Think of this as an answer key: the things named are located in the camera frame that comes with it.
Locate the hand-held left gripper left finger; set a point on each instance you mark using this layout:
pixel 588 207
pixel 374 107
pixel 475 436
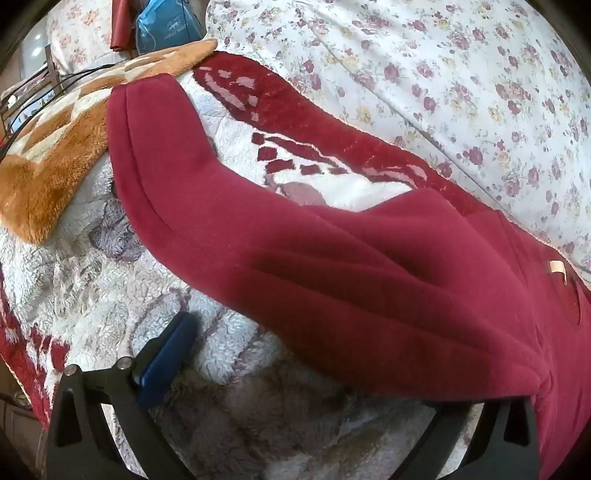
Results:
pixel 164 355

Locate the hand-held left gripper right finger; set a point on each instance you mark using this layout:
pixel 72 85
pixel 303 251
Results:
pixel 485 452

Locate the dark red fleece garment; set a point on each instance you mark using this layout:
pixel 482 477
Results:
pixel 369 286

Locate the white and red fleece blanket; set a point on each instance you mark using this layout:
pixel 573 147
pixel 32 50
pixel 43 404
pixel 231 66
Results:
pixel 221 350

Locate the brown and cream plush blanket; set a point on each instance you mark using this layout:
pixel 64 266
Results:
pixel 55 152

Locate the blue plastic bag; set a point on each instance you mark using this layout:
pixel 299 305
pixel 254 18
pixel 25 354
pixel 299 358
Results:
pixel 164 25

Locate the floral pillow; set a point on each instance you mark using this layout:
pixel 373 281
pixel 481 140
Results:
pixel 76 37

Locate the dark red cloth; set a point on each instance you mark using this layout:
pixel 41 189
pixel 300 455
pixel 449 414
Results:
pixel 122 25

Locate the floral bed sheet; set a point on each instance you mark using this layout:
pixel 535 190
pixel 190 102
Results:
pixel 438 92

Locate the metal chair frame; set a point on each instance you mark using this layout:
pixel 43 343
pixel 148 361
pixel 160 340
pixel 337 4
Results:
pixel 18 99

